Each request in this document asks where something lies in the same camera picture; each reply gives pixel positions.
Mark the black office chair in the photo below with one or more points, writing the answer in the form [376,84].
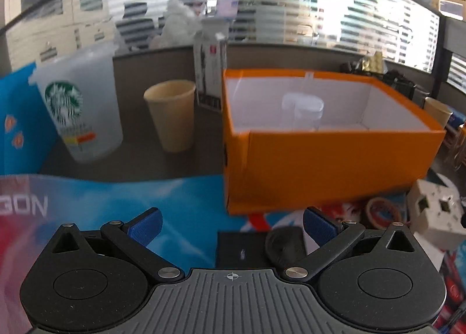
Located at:
[134,28]

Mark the orange cardboard box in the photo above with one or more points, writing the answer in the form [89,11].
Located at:
[327,166]

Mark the large frosted cup green logo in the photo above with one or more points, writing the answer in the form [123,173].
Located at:
[91,101]

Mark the wooden desk rack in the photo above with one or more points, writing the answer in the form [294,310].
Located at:
[457,144]

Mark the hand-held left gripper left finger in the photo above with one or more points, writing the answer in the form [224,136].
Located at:
[146,226]

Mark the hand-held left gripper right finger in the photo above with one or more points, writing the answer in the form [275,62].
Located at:
[320,226]

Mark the blue printed bag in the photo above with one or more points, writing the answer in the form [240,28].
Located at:
[22,119]

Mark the blue and red printed mat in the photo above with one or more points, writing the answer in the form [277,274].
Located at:
[182,203]

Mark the small black box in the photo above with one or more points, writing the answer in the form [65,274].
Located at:
[240,250]

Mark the white and black pen carton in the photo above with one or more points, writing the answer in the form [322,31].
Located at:
[209,75]

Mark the yellow blocky object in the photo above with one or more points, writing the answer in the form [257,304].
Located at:
[372,61]

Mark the beige paper cup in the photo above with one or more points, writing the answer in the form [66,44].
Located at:
[437,112]
[174,119]

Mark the white power adapter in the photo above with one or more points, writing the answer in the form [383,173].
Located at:
[433,223]

